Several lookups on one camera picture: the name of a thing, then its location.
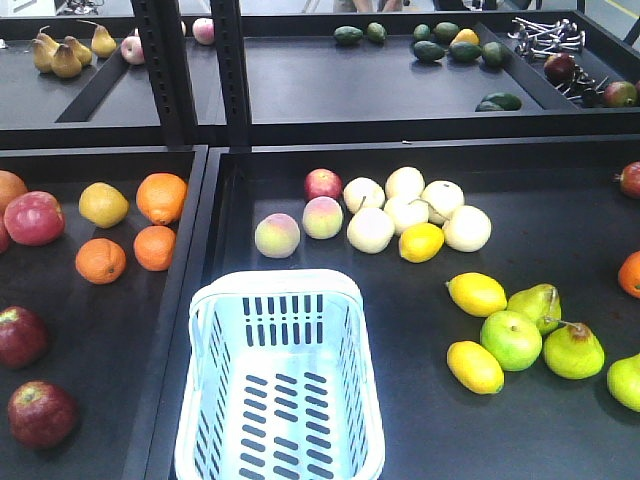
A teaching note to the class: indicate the light blue plastic basket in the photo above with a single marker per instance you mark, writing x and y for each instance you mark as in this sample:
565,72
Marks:
280,383

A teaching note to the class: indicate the peach right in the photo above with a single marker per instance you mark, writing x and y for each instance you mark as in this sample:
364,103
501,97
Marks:
322,218

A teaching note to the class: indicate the peach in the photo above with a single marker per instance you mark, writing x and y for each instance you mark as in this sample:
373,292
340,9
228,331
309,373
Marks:
277,236
322,218

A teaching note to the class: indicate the peach left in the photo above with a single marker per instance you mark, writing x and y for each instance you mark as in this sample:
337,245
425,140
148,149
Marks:
277,236

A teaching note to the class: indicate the white pear front left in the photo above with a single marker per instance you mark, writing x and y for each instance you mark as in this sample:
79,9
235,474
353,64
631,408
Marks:
371,229

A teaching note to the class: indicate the white pear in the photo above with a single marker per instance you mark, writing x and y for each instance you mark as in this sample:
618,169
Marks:
371,229
468,229

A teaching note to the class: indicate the red apple back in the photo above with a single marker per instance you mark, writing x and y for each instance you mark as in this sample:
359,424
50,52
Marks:
322,182

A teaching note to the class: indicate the lemon middle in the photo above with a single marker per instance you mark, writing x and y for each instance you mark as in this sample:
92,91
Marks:
420,242

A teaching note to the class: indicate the lemon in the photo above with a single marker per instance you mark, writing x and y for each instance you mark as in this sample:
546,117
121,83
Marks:
420,242
475,367
477,294

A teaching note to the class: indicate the white pear front right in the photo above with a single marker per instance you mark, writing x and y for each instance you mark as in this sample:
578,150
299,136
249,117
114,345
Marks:
468,229

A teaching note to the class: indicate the large orange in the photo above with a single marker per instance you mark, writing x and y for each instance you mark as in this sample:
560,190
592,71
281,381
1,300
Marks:
160,198

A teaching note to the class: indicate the lemon upper right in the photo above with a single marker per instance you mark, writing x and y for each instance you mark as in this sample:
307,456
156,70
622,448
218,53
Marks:
477,294

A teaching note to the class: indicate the small orange right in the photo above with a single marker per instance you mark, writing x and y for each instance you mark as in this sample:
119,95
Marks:
154,247

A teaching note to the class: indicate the small orange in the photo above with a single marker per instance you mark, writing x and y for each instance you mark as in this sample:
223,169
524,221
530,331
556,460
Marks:
154,247
100,261

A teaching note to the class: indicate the lemon lower right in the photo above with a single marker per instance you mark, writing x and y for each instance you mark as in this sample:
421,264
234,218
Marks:
475,367

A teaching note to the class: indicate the green apple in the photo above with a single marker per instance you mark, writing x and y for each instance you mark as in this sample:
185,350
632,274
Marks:
512,339

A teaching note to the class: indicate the yellow citrus fruit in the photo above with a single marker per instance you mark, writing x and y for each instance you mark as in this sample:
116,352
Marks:
103,205

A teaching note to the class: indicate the small orange left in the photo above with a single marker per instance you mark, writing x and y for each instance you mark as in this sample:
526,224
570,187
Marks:
100,261

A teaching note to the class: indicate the green pear with brown top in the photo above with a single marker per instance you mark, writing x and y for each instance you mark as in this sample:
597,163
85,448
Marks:
573,352

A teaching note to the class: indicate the pink red apple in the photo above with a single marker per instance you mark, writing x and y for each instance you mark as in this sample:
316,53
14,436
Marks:
34,219

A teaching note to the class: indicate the dark red apple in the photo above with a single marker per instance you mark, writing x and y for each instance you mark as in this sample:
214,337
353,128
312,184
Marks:
41,414
24,337

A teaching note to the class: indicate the dark red apple near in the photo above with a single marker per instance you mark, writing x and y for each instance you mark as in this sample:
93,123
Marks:
41,414

